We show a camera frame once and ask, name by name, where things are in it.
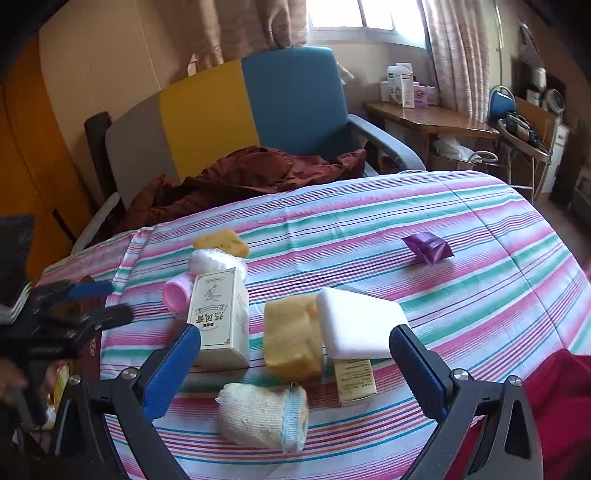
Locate wooden wardrobe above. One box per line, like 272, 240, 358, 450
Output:
0, 41, 95, 282

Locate white desk fan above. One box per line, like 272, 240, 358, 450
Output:
541, 88, 567, 114

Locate grey yellow blue armchair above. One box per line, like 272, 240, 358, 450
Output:
69, 46, 426, 254

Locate wooden side desk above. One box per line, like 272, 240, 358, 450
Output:
365, 100, 500, 172

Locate red cloth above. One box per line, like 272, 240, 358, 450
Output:
462, 348, 591, 480

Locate white foam block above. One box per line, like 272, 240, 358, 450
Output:
316, 287, 411, 360

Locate small green-labelled carton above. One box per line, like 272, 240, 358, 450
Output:
333, 357, 378, 407

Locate metal frame stand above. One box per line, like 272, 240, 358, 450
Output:
496, 111, 556, 205

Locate window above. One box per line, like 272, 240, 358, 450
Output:
307, 0, 428, 48

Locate knitted white sock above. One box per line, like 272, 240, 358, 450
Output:
217, 382, 309, 452

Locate maroon jacket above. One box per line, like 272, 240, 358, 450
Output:
113, 146, 368, 236

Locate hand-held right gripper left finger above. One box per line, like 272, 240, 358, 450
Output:
46, 323, 202, 480

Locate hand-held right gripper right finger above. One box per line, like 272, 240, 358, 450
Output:
389, 324, 544, 480

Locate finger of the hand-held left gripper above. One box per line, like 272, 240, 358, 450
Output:
65, 280, 115, 301
69, 304, 134, 334

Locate white product box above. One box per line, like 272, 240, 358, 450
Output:
381, 65, 416, 109

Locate white cabinet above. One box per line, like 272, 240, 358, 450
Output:
551, 122, 572, 195

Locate patterned beige curtain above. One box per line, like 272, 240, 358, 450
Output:
187, 0, 309, 72
421, 0, 491, 121

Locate striped tablecloth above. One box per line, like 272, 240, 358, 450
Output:
34, 170, 591, 480

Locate yellow sponge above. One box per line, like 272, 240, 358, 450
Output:
263, 295, 325, 383
191, 228, 250, 258

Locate white plastic bag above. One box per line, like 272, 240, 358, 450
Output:
434, 137, 475, 163

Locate cream carton with bird print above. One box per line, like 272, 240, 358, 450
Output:
186, 267, 251, 370

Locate purple foil packet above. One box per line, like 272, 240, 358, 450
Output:
401, 233, 454, 266

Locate black cable bundle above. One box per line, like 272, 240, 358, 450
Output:
501, 111, 542, 149

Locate blue round-back chair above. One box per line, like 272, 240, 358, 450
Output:
488, 85, 517, 123

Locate pink hair roller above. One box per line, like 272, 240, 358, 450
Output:
161, 273, 197, 319

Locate small purple box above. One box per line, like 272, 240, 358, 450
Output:
413, 82, 437, 108

